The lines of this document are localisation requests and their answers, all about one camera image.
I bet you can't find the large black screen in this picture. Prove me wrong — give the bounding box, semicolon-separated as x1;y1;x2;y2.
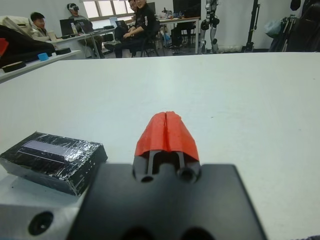
172;0;202;19

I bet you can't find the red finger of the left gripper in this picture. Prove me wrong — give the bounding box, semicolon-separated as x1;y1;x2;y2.
0;37;10;57

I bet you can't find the black metal stand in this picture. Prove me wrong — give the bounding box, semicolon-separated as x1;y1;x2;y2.
240;0;260;53

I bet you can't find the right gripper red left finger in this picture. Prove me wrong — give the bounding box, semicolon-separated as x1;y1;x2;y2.
132;111;167;183

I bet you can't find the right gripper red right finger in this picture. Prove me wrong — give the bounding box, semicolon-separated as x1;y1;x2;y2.
166;110;202;184

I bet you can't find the beige coat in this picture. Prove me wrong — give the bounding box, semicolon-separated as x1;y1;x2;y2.
0;15;34;38

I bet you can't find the person with glasses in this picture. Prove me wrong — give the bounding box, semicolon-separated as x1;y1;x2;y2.
127;0;138;14

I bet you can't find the white side table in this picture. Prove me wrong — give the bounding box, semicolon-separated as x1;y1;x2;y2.
0;49;83;85

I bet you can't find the black gear pile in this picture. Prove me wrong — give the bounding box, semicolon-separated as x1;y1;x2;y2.
269;0;320;53

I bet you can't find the white office desk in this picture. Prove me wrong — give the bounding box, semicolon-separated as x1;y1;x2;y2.
49;27;116;60

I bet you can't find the person wearing VR headset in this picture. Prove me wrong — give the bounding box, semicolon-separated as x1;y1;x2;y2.
65;2;106;60

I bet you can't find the pale blue bag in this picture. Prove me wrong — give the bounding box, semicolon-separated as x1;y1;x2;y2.
264;19;283;39

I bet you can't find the person in beige jacket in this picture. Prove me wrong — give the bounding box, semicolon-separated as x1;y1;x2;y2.
29;11;55;43

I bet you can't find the black box lid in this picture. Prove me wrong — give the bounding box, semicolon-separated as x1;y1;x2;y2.
0;129;109;198

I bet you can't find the person in black jacket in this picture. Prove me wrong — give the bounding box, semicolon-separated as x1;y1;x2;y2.
103;0;161;59

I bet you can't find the black jacket heap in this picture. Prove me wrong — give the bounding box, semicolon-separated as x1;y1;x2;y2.
0;24;57;69

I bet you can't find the black monitor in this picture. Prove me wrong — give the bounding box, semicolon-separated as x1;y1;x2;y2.
59;18;76;36

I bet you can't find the black folding chair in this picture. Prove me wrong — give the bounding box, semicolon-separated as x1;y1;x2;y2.
140;20;161;58

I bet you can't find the wood-topped work table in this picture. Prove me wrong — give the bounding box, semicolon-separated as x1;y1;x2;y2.
156;15;202;55

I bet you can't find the open laptop with stickers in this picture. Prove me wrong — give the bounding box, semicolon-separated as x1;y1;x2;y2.
78;19;95;34

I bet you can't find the silver humanoid robot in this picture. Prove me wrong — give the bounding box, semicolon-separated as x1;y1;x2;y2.
198;0;221;55

